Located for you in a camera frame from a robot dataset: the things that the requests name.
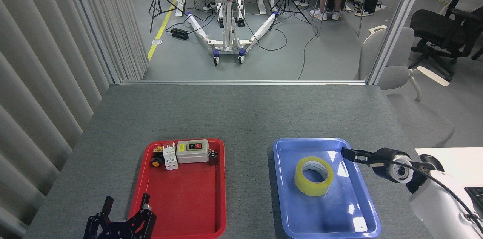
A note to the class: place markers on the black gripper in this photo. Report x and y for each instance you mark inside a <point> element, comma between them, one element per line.
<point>383,160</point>
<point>115,231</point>

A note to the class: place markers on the yellow tape roll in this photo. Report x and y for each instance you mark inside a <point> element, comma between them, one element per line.
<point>313,190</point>

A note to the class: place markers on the red plastic tray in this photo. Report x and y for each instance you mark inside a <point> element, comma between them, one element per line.
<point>181,193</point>

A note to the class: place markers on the yellow push button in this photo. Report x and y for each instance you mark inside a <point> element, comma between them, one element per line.
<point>156,162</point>

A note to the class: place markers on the blue plastic tray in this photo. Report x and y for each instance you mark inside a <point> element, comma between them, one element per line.
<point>286,193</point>

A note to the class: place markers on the white circuit breaker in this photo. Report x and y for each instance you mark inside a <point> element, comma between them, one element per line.
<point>170,158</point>

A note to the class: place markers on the white desk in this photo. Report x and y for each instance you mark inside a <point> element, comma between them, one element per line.
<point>464,163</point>

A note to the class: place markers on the grey office chair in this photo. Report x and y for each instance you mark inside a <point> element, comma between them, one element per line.
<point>402,50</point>

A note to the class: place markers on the black keyboard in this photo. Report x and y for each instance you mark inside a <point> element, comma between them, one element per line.
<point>477,195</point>

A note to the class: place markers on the black office chair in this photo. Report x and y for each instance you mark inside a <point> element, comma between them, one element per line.
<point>434,28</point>

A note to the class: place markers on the black power adapter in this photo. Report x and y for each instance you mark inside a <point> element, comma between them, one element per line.
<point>179,34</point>

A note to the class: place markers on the white power strip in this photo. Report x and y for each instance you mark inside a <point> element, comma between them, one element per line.
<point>209,6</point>

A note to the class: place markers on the grey push button switch box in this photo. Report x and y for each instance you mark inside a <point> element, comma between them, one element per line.
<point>191,154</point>

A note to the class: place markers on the black knob switch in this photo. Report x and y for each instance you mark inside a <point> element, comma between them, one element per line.
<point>213,157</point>

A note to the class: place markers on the silver frame rail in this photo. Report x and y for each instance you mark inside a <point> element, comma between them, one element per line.
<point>241,82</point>

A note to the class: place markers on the silver frame post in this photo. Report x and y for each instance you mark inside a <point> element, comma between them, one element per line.
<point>399,20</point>

